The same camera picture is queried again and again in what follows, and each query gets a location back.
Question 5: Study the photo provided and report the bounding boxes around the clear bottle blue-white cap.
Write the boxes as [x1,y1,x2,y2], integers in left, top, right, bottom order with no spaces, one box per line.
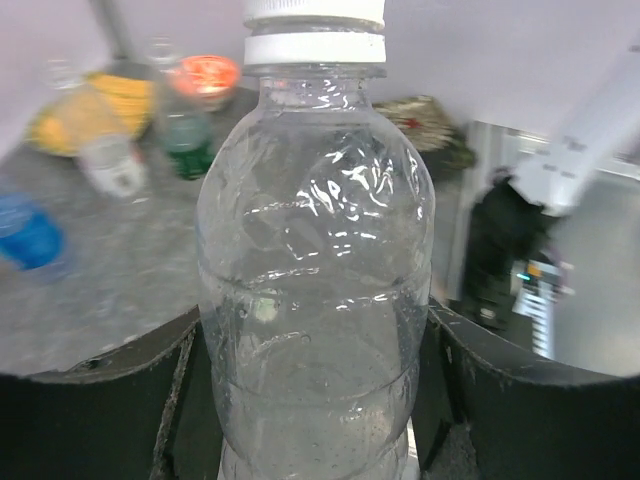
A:
[196,1,435,479]

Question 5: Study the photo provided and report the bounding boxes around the green-label Cestbon bottle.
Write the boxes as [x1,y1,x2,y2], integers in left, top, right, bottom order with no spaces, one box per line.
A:
[148,37,215,180]

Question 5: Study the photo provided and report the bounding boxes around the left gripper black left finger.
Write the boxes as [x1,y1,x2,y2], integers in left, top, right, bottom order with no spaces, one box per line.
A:
[1,309,222,479]

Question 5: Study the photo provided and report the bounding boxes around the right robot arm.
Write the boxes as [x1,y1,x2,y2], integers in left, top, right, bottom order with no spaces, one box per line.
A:
[458,44,639,330]

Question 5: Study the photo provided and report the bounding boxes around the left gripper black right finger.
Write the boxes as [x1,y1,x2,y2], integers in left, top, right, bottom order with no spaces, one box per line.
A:
[414,299,639,479]

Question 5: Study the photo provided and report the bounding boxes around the slotted cable duct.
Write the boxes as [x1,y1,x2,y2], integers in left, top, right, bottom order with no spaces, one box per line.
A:
[514,260,564,360]

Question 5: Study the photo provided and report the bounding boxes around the red-label clear bottle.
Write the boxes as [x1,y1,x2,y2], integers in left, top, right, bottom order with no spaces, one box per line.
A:
[42,59,149,200]

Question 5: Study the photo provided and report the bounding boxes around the red floral bowl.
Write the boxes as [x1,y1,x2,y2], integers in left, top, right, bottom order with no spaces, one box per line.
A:
[169,55,241,112]

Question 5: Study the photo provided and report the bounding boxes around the yellow woven tray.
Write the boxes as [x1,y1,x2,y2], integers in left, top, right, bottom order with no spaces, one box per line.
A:
[26,71,152,157]

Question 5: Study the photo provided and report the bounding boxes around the blue-label water bottle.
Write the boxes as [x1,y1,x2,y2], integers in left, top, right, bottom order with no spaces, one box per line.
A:
[1,193,66,271]

